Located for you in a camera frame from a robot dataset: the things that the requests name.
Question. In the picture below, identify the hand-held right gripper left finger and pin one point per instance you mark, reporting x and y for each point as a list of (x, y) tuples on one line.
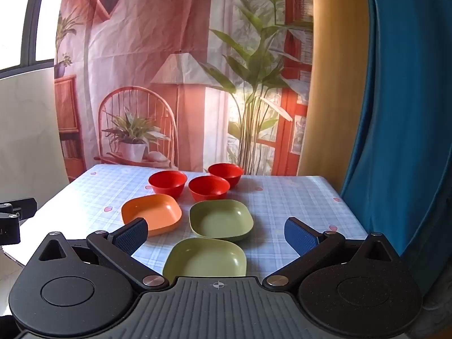
[(132, 236)]

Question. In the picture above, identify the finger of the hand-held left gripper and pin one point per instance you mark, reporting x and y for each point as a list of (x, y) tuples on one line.
[(21, 208), (9, 231)]

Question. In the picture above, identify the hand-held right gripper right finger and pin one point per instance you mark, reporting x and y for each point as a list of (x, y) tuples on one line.
[(300, 236)]

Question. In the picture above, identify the red bowl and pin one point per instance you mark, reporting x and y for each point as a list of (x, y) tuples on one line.
[(226, 174), (167, 183), (209, 188)]

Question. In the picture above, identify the orange square plate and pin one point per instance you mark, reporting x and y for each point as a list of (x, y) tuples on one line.
[(155, 210)]

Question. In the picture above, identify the green square plate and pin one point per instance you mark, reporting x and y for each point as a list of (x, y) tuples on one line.
[(204, 259), (220, 220)]

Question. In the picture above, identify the blue curtain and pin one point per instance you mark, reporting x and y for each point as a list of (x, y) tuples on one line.
[(406, 113)]

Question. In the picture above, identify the ochre wooden panel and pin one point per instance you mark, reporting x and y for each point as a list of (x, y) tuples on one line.
[(335, 77)]

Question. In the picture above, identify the printed room backdrop cloth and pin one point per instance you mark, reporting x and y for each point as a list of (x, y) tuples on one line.
[(141, 42)]

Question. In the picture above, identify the dark window frame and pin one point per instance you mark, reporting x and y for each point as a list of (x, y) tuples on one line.
[(39, 24)]

